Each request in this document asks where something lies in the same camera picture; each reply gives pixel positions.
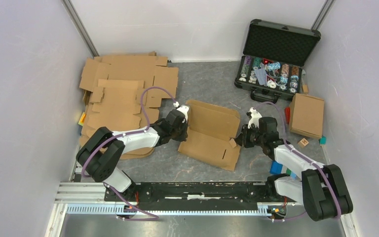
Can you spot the wooden letter block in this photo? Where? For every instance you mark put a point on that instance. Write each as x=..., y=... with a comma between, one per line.
x=303, y=142

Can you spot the blue block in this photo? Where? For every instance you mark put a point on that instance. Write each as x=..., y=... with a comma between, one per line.
x=277, y=168

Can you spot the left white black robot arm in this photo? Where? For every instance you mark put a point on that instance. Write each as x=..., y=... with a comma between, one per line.
x=101, y=153

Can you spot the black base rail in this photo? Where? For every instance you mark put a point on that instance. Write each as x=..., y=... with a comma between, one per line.
x=201, y=196

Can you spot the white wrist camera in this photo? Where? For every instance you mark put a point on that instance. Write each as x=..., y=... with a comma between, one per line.
x=184, y=109
x=254, y=117

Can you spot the folded cardboard box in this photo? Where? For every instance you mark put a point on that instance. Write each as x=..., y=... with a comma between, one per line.
x=306, y=115

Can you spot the black poker chip case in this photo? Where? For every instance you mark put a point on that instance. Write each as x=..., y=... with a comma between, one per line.
x=272, y=60

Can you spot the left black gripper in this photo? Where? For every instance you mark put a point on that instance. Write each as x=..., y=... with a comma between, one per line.
x=184, y=136

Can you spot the cardboard box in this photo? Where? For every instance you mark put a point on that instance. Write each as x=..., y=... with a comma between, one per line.
x=306, y=115
x=212, y=131

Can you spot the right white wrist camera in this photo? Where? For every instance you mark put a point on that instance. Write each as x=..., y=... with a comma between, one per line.
x=254, y=117

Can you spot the stack of flat cardboard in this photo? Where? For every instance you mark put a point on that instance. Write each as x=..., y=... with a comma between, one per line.
x=124, y=91

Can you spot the small brown wooden block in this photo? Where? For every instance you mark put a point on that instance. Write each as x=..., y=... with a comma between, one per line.
x=305, y=89

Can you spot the teal cube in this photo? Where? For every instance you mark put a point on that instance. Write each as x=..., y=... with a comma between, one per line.
x=322, y=140

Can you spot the orange yellow block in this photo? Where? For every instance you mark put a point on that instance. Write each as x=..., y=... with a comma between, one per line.
x=82, y=119

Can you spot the red object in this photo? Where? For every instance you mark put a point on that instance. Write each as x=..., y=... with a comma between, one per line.
x=287, y=112

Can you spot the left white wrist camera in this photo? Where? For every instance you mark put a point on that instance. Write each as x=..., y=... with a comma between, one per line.
x=184, y=109

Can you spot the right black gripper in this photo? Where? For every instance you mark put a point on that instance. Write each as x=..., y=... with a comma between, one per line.
x=242, y=138

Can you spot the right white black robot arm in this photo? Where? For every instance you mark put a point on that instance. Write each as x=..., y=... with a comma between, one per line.
x=320, y=188

